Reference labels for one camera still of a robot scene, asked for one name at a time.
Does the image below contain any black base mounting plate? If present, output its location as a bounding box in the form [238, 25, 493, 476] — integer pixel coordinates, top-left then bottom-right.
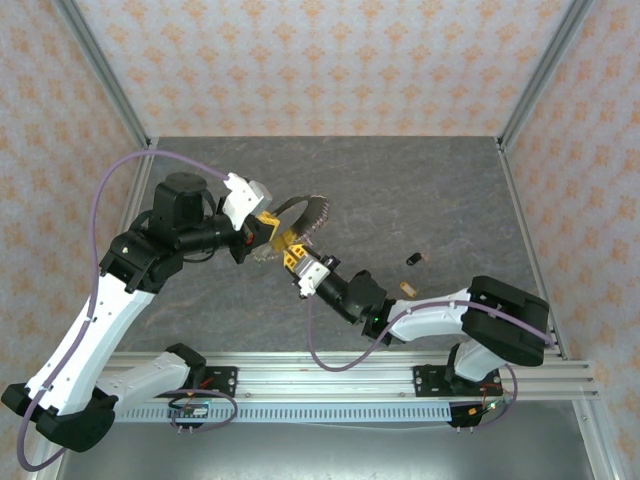
[199, 366, 239, 400]
[413, 364, 503, 400]

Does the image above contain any small circuit board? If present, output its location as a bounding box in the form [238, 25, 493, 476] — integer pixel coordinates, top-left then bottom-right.
[467, 399, 503, 417]
[168, 402, 209, 419]

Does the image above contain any grey metal panel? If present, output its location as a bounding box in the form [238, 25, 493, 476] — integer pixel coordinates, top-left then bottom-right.
[57, 422, 599, 480]

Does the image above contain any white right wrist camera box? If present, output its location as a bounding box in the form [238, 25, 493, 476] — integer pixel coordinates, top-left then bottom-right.
[293, 258, 332, 300]

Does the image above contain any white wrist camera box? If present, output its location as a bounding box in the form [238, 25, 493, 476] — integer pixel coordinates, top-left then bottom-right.
[221, 172, 272, 232]
[293, 258, 332, 300]

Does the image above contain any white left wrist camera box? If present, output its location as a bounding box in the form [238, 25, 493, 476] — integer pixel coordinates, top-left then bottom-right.
[221, 172, 272, 232]

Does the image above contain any aluminium table side rail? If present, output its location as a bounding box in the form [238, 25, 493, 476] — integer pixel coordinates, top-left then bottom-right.
[29, 137, 160, 480]
[496, 137, 621, 480]

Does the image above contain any aluminium mounting rail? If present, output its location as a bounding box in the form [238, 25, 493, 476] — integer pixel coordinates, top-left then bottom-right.
[102, 351, 600, 400]

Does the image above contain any white slotted cable duct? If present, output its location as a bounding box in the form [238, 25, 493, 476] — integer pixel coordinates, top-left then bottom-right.
[113, 405, 454, 425]

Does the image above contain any aluminium frame post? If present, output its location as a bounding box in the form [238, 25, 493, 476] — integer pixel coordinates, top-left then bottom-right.
[52, 0, 152, 151]
[497, 0, 596, 153]

